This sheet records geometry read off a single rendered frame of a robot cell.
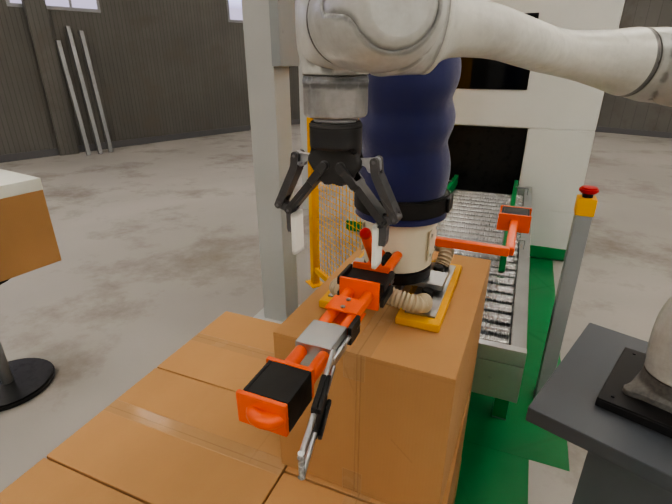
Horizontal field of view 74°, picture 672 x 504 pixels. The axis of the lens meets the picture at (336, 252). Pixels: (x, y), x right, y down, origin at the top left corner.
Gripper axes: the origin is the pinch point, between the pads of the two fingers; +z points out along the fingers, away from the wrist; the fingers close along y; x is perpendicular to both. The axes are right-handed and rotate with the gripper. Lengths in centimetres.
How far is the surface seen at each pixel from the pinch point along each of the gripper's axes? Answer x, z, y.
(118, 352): -80, 121, 168
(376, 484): -11, 62, -5
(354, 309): -4.3, 12.5, -1.6
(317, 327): 3.6, 12.4, 1.7
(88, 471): 10, 67, 64
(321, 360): 10.4, 13.1, -2.2
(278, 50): -140, -33, 91
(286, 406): 22.2, 11.7, -2.9
